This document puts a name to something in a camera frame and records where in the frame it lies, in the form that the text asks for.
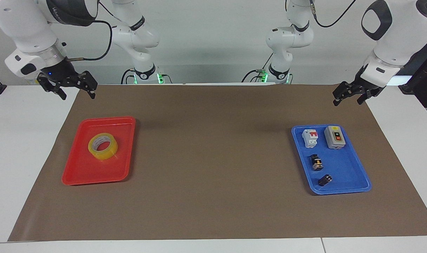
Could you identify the white red circuit breaker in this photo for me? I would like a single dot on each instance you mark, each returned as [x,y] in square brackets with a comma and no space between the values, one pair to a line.
[310,137]

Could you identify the grey push-button switch box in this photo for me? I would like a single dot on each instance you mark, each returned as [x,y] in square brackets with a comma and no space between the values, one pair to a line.
[335,137]

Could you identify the small black plug part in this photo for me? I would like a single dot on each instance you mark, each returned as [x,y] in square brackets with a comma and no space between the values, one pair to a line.
[325,180]

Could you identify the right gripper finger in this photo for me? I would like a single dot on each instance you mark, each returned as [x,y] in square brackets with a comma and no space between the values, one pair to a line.
[86,80]
[52,86]

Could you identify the blue plastic tray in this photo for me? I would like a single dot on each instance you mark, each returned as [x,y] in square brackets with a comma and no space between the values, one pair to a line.
[343,168]

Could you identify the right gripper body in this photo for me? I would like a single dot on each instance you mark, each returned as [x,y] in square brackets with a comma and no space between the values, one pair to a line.
[63,72]

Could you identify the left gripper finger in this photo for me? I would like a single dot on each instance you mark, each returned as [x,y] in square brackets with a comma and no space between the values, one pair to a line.
[343,92]
[369,95]

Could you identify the yellow tape roll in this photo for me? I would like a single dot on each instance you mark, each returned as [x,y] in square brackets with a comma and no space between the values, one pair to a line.
[109,149]

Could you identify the red plastic tray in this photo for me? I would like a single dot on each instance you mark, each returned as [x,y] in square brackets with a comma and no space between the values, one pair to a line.
[94,168]

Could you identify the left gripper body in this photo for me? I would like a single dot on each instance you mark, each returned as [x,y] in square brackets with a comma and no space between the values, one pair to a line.
[364,86]

